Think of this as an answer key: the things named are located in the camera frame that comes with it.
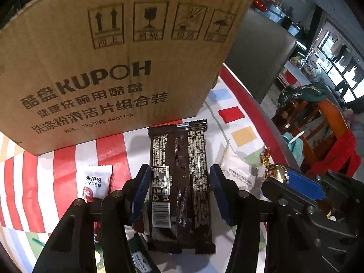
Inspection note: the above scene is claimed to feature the red cloth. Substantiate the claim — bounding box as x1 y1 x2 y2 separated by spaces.
306 131 361 179

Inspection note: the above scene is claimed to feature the dark green snack packet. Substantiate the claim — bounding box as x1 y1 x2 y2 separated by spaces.
94 232 160 273

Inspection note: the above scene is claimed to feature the grey chair back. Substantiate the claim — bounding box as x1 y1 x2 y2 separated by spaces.
225 8 298 103

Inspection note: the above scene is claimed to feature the dark green cloth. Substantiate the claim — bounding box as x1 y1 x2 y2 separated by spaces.
277 82 330 106

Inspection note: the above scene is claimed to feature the brown cardboard box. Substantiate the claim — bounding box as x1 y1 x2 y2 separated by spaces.
0 0 255 156

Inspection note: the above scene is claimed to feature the dark brown snack bar packet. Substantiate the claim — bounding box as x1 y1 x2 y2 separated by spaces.
147 119 216 255

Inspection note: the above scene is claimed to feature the plain white snack packet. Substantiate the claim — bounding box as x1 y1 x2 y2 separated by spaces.
220 144 266 192

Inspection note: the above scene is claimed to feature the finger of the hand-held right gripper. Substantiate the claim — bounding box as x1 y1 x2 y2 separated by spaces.
261 178 357 238
285 168 356 205

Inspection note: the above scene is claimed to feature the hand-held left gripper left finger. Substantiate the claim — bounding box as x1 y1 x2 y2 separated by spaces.
32 163 160 273

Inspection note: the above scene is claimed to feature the red gold foil candy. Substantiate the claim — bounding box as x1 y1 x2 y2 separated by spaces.
260 146 272 165

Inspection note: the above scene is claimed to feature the teal cloth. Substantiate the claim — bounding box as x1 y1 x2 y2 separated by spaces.
283 131 303 162

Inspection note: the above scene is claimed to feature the striped colourful tablecloth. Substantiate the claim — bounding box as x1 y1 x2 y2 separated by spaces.
0 63 302 273

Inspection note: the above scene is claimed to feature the wooden chair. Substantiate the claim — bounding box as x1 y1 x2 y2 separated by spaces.
273 99 351 174

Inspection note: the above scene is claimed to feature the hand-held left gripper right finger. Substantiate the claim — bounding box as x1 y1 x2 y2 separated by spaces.
209 163 327 273

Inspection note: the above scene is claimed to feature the balcony window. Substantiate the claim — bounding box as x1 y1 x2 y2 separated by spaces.
307 20 364 106

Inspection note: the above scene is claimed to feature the white red snack packet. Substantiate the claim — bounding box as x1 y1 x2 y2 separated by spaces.
77 165 114 243

